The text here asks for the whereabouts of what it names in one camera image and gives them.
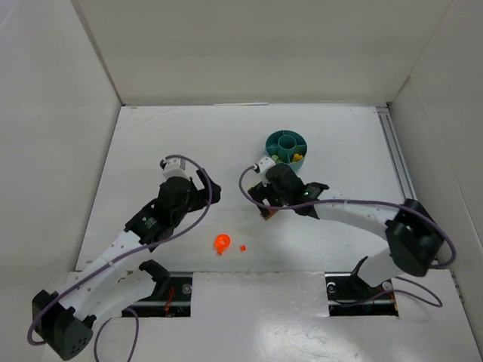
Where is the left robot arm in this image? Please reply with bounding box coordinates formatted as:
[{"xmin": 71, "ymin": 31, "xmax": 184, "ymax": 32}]
[{"xmin": 32, "ymin": 170, "xmax": 221, "ymax": 361}]

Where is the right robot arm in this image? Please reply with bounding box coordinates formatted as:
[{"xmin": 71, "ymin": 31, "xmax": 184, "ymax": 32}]
[{"xmin": 241, "ymin": 160, "xmax": 445, "ymax": 287}]

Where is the brown flat lego plate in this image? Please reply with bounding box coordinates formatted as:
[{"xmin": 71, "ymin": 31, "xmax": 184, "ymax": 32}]
[{"xmin": 260, "ymin": 210, "xmax": 277, "ymax": 221}]

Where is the teal round divided container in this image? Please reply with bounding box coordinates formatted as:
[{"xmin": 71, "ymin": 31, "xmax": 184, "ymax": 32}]
[{"xmin": 265, "ymin": 130, "xmax": 308, "ymax": 173}]

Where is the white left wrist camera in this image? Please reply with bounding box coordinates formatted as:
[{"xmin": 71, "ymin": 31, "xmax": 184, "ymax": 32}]
[{"xmin": 160, "ymin": 157, "xmax": 189, "ymax": 181}]

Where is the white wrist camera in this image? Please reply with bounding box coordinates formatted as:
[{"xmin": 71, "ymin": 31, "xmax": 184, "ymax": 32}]
[
  {"xmin": 254, "ymin": 156, "xmax": 276, "ymax": 185},
  {"xmin": 160, "ymin": 157, "xmax": 189, "ymax": 181}
]

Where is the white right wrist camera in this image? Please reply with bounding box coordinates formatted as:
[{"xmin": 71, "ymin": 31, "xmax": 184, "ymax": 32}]
[{"xmin": 254, "ymin": 156, "xmax": 276, "ymax": 185}]

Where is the orange plastic ring disc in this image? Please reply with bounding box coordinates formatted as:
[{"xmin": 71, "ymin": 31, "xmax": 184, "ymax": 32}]
[{"xmin": 214, "ymin": 234, "xmax": 231, "ymax": 255}]

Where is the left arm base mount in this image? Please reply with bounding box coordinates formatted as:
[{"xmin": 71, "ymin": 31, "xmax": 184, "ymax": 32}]
[{"xmin": 129, "ymin": 259, "xmax": 193, "ymax": 318}]

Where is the aluminium rail at right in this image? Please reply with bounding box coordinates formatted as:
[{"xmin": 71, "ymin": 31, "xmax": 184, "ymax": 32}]
[{"xmin": 376, "ymin": 106, "xmax": 417, "ymax": 199}]

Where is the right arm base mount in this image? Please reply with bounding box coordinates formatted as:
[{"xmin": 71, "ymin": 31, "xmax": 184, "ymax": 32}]
[{"xmin": 325, "ymin": 273, "xmax": 398, "ymax": 317}]

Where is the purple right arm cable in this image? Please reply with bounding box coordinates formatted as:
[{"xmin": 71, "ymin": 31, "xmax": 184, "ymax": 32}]
[{"xmin": 238, "ymin": 164, "xmax": 457, "ymax": 308}]

